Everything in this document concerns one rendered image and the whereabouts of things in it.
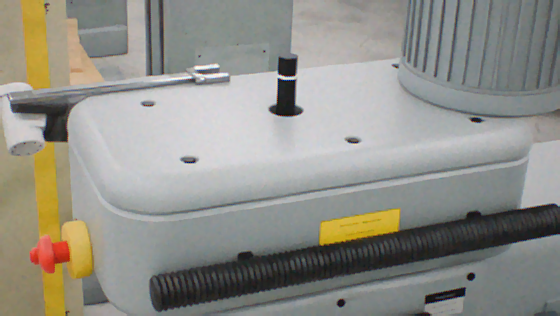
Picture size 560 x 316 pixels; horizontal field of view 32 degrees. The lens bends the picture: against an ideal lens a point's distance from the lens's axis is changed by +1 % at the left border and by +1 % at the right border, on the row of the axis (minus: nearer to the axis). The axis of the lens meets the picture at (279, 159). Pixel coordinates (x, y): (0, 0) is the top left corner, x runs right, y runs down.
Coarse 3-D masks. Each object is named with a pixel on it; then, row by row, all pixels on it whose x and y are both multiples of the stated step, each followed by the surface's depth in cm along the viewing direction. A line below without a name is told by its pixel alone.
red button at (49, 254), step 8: (40, 240) 100; (48, 240) 99; (40, 248) 99; (48, 248) 99; (56, 248) 100; (64, 248) 100; (40, 256) 99; (48, 256) 99; (56, 256) 100; (64, 256) 100; (40, 264) 100; (48, 264) 99; (48, 272) 100
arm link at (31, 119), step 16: (0, 112) 175; (16, 112) 170; (32, 112) 172; (48, 112) 173; (64, 112) 175; (16, 128) 172; (32, 128) 172; (48, 128) 177; (64, 128) 177; (16, 144) 171; (32, 144) 173
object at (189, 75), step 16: (128, 80) 108; (144, 80) 108; (160, 80) 109; (176, 80) 109; (192, 80) 110; (208, 80) 110; (224, 80) 111; (16, 96) 103; (32, 96) 103; (48, 96) 104; (64, 96) 105
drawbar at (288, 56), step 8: (280, 56) 101; (288, 56) 102; (296, 56) 102; (280, 64) 102; (288, 64) 101; (296, 64) 102; (280, 72) 102; (288, 72) 102; (296, 72) 102; (280, 80) 102; (288, 80) 102; (296, 80) 103; (280, 88) 103; (288, 88) 102; (280, 96) 103; (288, 96) 103; (280, 104) 103; (288, 104) 103; (280, 112) 104; (288, 112) 104
